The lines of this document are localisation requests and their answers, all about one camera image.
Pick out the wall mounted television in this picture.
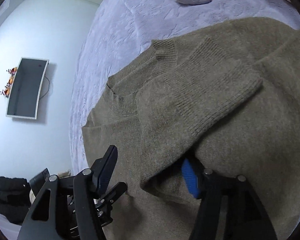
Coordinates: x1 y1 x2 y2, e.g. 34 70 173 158
6 57 49 120

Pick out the black clothing pile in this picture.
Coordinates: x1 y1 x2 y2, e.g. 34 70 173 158
0 177 31 225

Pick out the olive knit sweater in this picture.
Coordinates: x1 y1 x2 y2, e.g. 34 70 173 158
82 17 300 239

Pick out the white embossed bedspread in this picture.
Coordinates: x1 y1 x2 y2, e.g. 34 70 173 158
69 0 300 173

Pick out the black television cable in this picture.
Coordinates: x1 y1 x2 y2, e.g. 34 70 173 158
38 75 51 102

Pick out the orange flower wall decoration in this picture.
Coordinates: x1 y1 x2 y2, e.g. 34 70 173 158
0 67 18 98

